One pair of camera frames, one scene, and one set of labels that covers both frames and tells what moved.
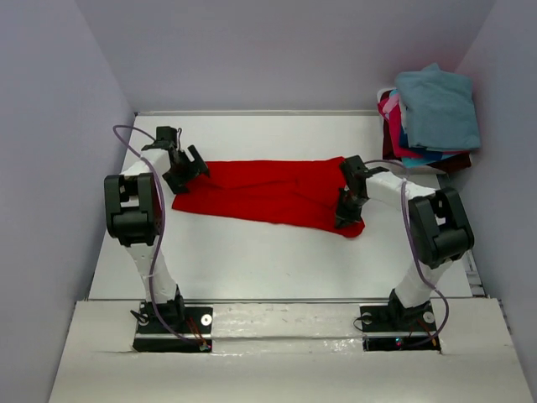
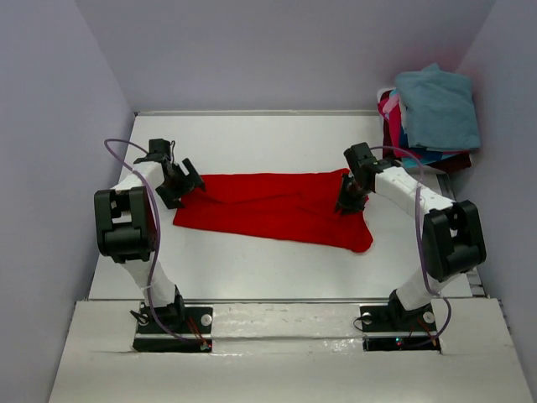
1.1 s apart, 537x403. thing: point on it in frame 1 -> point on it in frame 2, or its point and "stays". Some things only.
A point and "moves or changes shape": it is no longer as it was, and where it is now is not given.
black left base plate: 169,327 stays
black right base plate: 392,327 stays
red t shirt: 302,193 moves or changes shape
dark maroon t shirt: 453,164 stays
